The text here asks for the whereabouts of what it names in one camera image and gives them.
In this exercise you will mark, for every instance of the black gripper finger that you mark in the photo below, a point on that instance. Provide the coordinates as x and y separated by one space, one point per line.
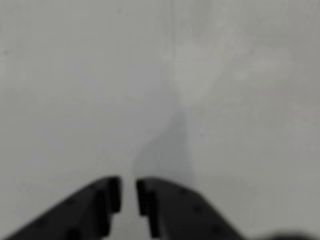
70 217
185 215

